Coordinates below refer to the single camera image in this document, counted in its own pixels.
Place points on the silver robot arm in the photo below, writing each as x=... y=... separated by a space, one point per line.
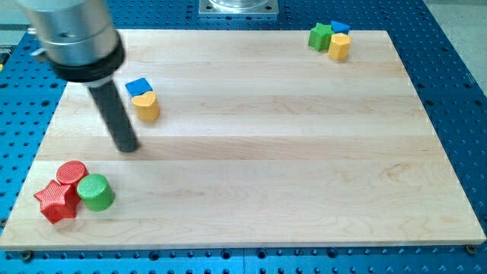
x=79 y=38

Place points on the blue cube block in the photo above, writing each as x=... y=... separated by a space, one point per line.
x=138 y=87

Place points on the wooden board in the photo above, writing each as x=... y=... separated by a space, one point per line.
x=262 y=142

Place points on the yellow heart block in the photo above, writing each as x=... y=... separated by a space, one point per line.
x=146 y=106

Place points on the green star block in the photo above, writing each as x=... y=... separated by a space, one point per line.
x=320 y=36

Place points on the yellow hexagon block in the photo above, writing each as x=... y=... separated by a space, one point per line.
x=339 y=46

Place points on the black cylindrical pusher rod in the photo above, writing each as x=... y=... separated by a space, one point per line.
x=114 y=115

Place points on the blue triangle block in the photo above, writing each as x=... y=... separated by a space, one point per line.
x=339 y=27

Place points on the green cylinder block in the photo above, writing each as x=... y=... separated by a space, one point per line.
x=96 y=192

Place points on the red cylinder block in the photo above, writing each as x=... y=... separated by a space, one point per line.
x=71 y=173

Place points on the red star block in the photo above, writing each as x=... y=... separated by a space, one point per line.
x=58 y=201

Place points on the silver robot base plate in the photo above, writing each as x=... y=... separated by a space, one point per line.
x=238 y=7

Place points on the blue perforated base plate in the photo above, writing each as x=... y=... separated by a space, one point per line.
x=453 y=99

